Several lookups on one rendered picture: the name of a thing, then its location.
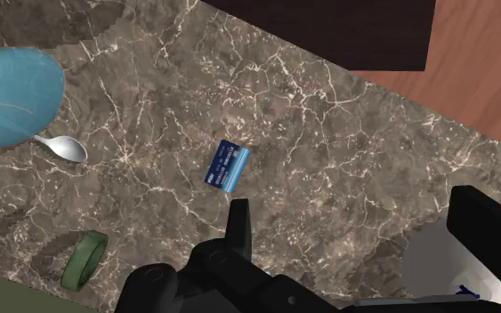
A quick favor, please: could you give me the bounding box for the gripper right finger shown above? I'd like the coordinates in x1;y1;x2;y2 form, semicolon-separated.
446;185;501;289

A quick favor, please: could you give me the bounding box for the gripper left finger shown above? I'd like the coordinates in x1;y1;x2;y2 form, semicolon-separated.
114;198;282;313

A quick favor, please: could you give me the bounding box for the white object with blue mark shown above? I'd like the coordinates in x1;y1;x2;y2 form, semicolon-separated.
400;218;501;312

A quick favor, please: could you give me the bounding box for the blue card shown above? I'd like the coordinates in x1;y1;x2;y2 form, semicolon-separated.
204;139;252;195

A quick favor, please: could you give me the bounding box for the silver spoon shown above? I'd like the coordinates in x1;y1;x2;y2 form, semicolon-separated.
33;134;89;164

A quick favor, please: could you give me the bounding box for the blue bowl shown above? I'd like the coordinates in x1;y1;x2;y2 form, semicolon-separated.
0;46;67;152

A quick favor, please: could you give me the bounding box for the green ring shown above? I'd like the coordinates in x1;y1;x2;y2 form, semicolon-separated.
60;229;109;293

